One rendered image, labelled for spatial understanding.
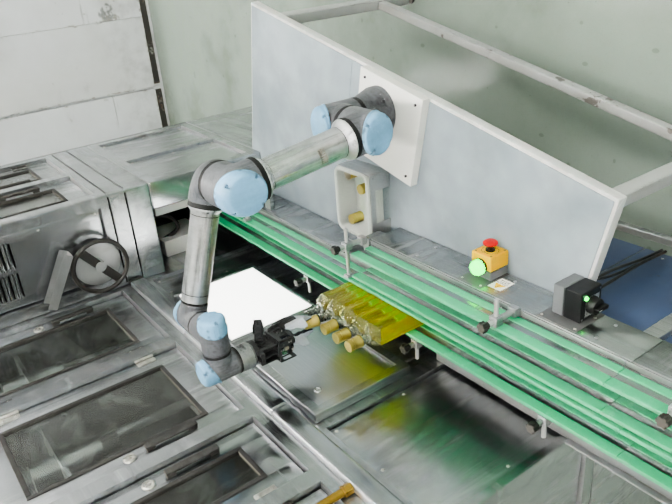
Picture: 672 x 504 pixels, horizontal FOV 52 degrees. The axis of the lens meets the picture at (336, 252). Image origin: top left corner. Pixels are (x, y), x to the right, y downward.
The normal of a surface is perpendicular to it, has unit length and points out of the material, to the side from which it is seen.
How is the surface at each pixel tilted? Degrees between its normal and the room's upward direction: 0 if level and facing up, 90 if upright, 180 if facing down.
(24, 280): 90
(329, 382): 90
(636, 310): 90
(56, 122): 91
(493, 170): 0
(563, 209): 0
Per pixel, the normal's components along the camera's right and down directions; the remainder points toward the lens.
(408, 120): -0.80, 0.32
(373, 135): 0.69, 0.25
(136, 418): -0.07, -0.90
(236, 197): 0.51, 0.34
